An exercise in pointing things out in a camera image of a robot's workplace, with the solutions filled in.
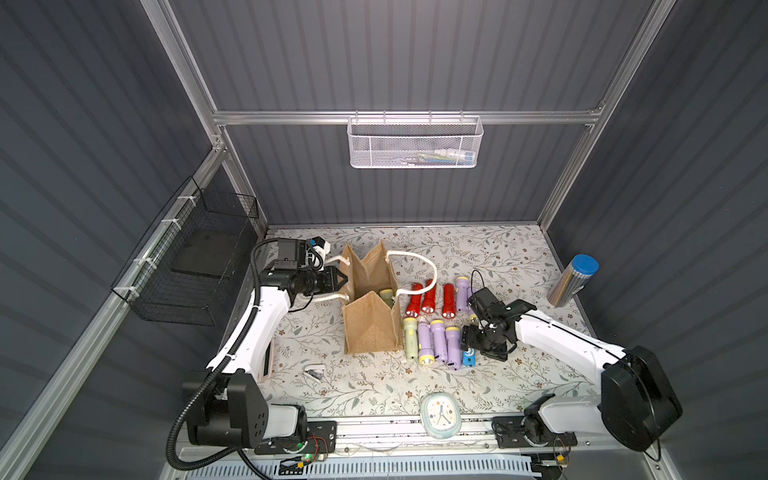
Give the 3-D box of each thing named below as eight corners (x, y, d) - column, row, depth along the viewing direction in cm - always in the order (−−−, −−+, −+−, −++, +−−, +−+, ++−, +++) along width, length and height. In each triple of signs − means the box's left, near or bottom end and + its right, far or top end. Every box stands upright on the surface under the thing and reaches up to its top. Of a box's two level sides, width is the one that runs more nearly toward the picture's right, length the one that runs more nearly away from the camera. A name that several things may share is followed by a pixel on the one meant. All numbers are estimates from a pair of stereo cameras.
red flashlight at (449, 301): (442, 318, 97) (443, 314, 94) (442, 287, 105) (443, 282, 102) (455, 320, 96) (456, 315, 94) (453, 288, 104) (455, 283, 102)
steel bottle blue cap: (546, 304, 100) (574, 269, 85) (548, 288, 104) (575, 251, 89) (566, 311, 98) (598, 276, 83) (567, 294, 102) (598, 258, 87)
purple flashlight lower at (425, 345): (419, 364, 87) (420, 360, 84) (417, 326, 94) (417, 322, 92) (433, 364, 87) (434, 360, 84) (429, 326, 94) (430, 322, 92)
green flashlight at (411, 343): (404, 360, 87) (405, 356, 85) (403, 322, 95) (403, 317, 93) (418, 360, 87) (419, 356, 85) (416, 322, 95) (417, 317, 93)
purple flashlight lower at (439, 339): (433, 364, 87) (434, 361, 84) (429, 323, 95) (430, 319, 93) (448, 364, 87) (449, 361, 84) (443, 323, 95) (444, 319, 93)
